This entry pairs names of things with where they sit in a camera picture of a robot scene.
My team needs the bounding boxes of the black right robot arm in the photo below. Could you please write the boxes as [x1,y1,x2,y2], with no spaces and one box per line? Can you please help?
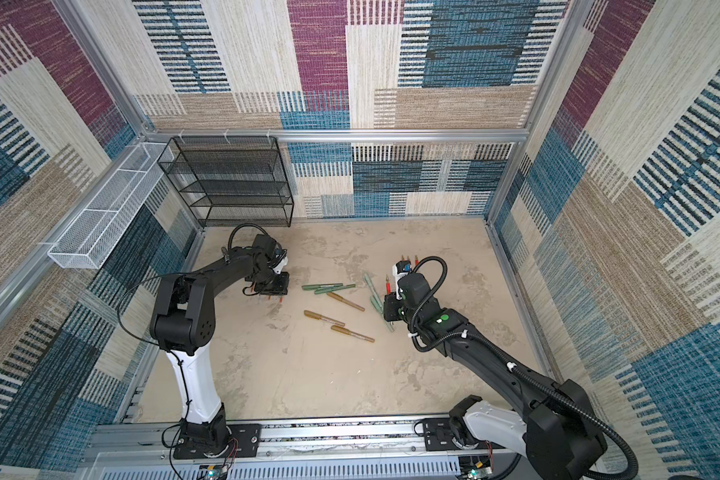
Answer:
[384,273,607,479]

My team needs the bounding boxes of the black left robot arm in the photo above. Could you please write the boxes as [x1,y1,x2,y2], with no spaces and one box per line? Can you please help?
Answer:
[149,223,289,455]

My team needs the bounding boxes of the dark green marker pen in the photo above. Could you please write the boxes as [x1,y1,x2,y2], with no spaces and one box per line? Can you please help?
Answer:
[301,283,344,291]

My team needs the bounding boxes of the tan marker pen rear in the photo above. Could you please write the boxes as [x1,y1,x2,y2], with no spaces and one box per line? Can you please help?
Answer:
[325,292,366,312]

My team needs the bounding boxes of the tan marker pen front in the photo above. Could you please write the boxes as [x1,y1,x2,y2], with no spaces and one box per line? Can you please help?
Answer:
[330,325,375,343]

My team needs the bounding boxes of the light green marker short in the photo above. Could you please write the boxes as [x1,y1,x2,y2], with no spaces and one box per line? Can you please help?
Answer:
[370,296,394,332]

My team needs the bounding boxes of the light green marker long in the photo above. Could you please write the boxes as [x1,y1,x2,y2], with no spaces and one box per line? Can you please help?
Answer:
[363,272,382,304]

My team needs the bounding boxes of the black mesh shelf rack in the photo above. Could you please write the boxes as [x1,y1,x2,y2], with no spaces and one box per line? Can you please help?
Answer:
[157,136,294,228]

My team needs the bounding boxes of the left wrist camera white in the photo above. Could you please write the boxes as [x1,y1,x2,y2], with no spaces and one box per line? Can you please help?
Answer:
[272,251,288,275]

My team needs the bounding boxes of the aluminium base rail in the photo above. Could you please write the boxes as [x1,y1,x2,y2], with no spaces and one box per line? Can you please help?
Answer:
[75,402,538,479]

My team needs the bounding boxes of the white wire mesh basket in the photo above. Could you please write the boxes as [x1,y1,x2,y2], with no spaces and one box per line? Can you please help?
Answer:
[48,142,165,270]

